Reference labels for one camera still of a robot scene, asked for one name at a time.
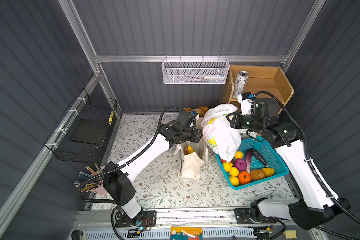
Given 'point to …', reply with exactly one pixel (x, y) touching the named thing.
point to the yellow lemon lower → (234, 180)
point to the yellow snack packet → (189, 149)
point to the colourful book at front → (185, 233)
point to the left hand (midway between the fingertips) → (198, 132)
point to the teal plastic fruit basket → (256, 161)
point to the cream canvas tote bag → (191, 164)
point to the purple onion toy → (240, 164)
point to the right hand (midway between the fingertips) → (228, 116)
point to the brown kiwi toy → (257, 173)
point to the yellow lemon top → (238, 154)
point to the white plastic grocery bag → (219, 136)
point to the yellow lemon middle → (233, 171)
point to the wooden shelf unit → (272, 79)
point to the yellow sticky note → (289, 234)
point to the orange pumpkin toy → (244, 177)
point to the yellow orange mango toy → (268, 171)
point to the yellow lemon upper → (227, 166)
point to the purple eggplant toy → (248, 156)
